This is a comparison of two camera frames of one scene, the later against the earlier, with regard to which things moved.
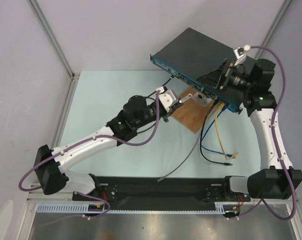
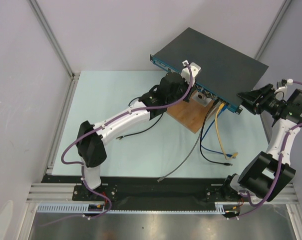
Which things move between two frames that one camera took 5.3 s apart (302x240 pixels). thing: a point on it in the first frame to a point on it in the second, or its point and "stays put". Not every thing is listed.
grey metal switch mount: (200, 99) stays put
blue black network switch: (198, 60) stays put
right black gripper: (222, 78) to (257, 99)
